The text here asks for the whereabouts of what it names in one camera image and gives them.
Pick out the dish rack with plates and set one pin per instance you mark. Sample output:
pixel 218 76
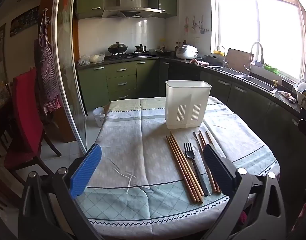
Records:
pixel 304 92

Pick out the black gas stove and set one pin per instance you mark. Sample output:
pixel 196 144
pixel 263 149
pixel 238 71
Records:
pixel 133 55

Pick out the black plastic fork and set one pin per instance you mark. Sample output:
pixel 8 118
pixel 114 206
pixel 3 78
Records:
pixel 189 151

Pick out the white plastic utensil holder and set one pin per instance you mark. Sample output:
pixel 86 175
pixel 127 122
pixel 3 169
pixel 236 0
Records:
pixel 185 100

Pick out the small brass tap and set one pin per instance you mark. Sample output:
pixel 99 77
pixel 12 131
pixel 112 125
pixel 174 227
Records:
pixel 275 83

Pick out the black frying pan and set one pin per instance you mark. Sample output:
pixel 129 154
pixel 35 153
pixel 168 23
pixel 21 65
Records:
pixel 163 52

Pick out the hanging kitchen tools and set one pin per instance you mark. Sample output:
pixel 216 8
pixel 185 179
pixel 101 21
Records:
pixel 196 25

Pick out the dark wall poster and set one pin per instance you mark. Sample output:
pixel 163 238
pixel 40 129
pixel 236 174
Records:
pixel 24 21

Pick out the steel kitchen sink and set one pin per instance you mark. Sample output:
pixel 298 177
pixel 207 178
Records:
pixel 258 81

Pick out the clear plastic spoon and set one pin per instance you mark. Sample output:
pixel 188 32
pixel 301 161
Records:
pixel 195 143

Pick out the cluster of seasoning bottles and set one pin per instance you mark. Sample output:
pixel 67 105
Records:
pixel 180 45

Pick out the red wooden chair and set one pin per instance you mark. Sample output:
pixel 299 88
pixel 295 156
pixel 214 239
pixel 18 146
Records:
pixel 25 120

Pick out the black wok with lid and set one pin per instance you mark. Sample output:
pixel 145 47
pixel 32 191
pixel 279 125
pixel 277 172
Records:
pixel 117 47

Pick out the steel range hood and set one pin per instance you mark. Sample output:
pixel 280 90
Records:
pixel 130 11

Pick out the green base cabinets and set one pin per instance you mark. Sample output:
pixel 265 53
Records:
pixel 118 80

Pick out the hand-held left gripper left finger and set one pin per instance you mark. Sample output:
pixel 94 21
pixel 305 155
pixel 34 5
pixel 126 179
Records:
pixel 86 172

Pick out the yellow sponge basket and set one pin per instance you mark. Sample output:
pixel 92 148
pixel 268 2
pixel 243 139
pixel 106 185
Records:
pixel 219 52

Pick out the red checked apron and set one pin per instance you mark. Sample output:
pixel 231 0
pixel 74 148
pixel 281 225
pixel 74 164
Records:
pixel 46 65

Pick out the glass sliding door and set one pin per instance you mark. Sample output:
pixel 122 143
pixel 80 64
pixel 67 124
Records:
pixel 68 67

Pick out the pale checked tablecloth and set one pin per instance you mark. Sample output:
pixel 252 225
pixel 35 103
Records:
pixel 133 142

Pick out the white waste bin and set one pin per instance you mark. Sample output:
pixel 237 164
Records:
pixel 99 117

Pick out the green plastic container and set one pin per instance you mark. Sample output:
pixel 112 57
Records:
pixel 271 68

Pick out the steel kitchen faucet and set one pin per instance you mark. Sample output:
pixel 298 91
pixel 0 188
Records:
pixel 250 57

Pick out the crumpled grey rag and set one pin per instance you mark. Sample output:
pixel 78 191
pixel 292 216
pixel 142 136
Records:
pixel 287 96

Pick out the kitchen window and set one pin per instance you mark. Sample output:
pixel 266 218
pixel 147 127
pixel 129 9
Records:
pixel 268 30

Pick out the white rice cooker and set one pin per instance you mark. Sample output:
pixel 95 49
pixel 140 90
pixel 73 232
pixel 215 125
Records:
pixel 186 52

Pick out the light wooden chopstick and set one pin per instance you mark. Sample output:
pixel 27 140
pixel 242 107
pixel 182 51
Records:
pixel 187 168
pixel 183 168
pixel 179 168

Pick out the wooden cutting board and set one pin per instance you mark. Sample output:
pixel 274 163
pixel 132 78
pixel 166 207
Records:
pixel 236 58

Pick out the white plastic bags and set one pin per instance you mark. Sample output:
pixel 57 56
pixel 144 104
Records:
pixel 93 58

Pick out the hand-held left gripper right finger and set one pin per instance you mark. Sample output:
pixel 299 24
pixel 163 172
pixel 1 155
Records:
pixel 215 170

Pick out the pink dish cloth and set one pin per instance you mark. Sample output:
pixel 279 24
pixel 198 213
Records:
pixel 199 62

